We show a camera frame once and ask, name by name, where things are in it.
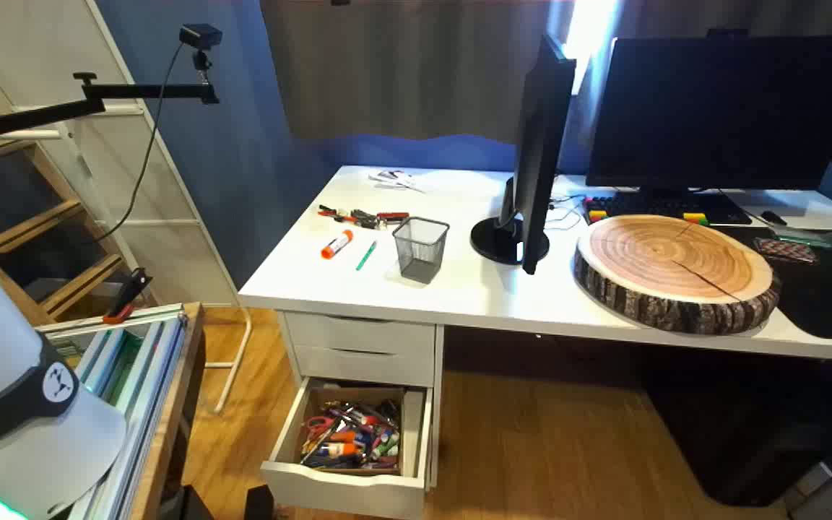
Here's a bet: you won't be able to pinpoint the orange capped glue stick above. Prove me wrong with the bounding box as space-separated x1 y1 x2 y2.
318 226 354 263

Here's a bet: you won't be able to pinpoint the gray mesh pen holder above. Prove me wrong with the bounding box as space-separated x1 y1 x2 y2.
389 214 454 286

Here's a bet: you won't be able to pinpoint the white drawer cabinet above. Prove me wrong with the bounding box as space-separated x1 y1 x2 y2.
275 308 448 493

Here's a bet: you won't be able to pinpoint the slim black monitor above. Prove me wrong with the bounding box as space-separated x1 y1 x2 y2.
467 31 580 278

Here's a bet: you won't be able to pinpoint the pile of colourful drawer items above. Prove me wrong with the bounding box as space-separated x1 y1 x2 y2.
295 400 405 473

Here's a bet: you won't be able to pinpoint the open white drawer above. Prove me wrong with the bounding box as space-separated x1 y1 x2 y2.
258 374 435 520

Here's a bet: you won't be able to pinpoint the black keyboard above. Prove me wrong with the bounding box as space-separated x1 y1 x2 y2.
584 188 757 227

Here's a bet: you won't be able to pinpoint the wood slice cushion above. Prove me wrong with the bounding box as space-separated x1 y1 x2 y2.
571 211 783 337

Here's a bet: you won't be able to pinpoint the wooden side table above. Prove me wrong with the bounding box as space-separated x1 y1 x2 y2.
34 301 207 520

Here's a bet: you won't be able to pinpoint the orange black clamp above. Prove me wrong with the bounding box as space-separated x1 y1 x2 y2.
102 268 155 325

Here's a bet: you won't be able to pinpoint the stack of green edged panels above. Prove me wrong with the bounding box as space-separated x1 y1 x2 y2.
50 312 187 520

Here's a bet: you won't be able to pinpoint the black webcam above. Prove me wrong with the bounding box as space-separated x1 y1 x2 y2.
175 21 226 75

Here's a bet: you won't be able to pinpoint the wide black monitor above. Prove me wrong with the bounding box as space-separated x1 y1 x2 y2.
584 34 832 197

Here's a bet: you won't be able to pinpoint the black bin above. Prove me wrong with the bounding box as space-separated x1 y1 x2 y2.
640 359 832 507

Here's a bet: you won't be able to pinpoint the wooden ladder shelf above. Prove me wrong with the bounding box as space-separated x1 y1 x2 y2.
0 25 138 325

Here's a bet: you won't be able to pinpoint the desk cables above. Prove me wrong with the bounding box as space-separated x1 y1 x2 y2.
547 194 590 234

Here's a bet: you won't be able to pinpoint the white metal shelf frame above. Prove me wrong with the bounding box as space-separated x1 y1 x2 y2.
0 0 253 415

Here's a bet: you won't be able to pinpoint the thin black webcam cable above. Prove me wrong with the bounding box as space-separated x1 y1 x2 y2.
96 38 191 246

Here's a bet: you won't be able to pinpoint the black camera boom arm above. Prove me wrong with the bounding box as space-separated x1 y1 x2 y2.
0 68 223 169

